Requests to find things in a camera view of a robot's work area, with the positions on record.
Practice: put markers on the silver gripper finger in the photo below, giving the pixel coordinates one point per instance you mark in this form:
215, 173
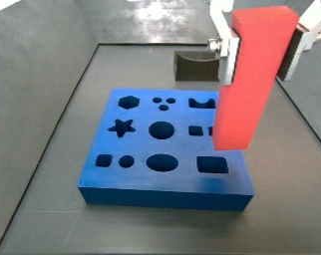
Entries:
224, 45
302, 40

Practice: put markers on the red rectangular block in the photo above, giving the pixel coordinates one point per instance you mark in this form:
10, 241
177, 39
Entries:
264, 29

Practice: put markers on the black curved fixture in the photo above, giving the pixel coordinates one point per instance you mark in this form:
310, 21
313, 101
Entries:
195, 66

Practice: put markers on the blue foam shape board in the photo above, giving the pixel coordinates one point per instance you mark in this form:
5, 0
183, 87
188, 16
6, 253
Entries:
152, 157

